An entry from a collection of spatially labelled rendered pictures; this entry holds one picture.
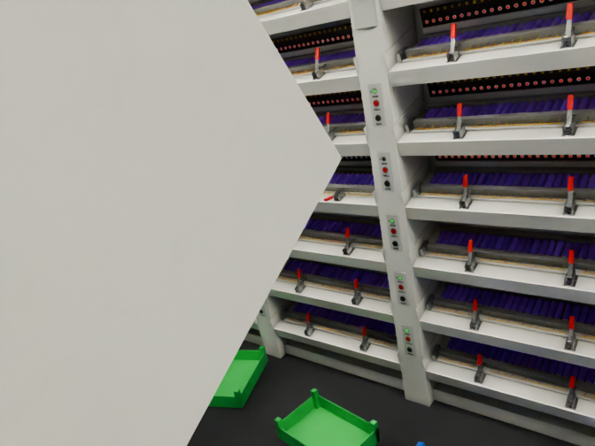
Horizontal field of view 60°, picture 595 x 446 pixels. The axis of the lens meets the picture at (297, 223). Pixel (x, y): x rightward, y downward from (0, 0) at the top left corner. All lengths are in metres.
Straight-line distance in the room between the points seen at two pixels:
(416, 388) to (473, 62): 1.12
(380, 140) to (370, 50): 0.25
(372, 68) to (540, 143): 0.49
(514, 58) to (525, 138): 0.19
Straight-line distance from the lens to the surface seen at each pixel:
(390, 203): 1.60
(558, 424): 1.86
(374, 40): 1.50
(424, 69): 1.44
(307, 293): 2.01
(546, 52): 1.34
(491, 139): 1.42
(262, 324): 2.28
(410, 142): 1.50
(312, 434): 1.93
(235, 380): 2.27
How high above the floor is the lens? 1.30
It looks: 20 degrees down
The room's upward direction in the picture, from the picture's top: 12 degrees counter-clockwise
